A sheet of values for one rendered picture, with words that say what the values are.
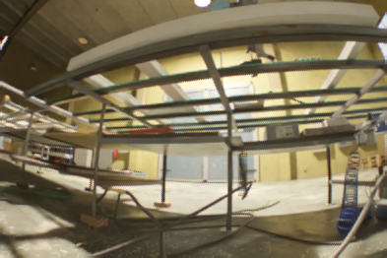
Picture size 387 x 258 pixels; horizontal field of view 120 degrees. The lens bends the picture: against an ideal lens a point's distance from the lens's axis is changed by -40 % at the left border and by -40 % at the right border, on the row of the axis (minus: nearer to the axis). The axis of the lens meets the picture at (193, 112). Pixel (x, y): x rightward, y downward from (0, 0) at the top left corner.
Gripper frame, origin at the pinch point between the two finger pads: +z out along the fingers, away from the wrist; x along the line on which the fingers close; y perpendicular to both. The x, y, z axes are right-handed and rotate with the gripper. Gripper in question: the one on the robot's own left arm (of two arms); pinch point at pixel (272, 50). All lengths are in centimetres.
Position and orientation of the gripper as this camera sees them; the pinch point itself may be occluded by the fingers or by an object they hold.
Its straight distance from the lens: 93.7
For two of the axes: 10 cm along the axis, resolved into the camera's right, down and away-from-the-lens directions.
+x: -2.5, -3.2, -9.2
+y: -6.1, 7.9, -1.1
